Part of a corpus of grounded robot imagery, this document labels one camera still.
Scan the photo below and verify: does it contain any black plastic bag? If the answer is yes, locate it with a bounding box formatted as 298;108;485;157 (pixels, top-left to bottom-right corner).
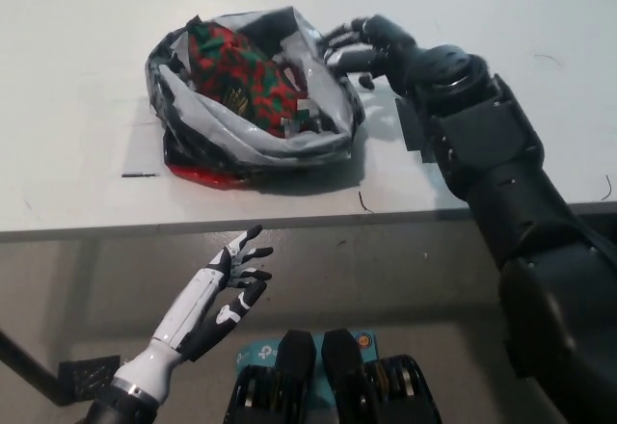
144;5;366;193

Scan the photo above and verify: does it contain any red green coffee bean bag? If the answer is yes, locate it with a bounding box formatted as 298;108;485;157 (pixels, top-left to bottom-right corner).
185;16;329;139

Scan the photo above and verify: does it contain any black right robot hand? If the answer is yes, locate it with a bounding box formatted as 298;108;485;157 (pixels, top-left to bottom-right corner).
318;13;429;101

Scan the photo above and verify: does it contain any white and black left hand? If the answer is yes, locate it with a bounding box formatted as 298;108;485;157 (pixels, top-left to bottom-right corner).
113;224;275;404

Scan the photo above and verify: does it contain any black table leg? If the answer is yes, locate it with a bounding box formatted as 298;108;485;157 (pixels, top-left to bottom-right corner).
0;322;71;399

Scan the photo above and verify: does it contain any grey tape patch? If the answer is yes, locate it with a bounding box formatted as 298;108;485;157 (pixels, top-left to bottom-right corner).
122;122;170;178

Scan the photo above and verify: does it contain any black tape patch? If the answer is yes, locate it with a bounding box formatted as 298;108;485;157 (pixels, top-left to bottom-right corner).
393;95;438;165

